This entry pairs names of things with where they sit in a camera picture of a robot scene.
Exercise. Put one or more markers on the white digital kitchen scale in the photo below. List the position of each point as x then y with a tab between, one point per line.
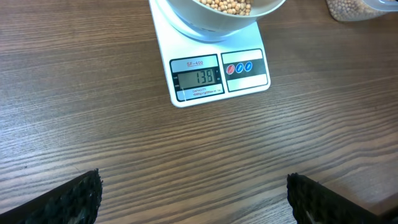
200	67

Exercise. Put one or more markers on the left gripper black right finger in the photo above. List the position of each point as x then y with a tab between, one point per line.
311	202

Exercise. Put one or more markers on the clear plastic container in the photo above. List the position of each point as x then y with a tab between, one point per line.
383	5

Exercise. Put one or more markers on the white bowl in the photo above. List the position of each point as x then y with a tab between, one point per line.
204	17

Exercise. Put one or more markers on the soybeans in bowl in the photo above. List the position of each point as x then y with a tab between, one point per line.
234	7

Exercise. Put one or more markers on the soybeans in container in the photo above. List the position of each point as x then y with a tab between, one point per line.
352	10

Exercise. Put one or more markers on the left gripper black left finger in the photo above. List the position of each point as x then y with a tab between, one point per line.
76	201

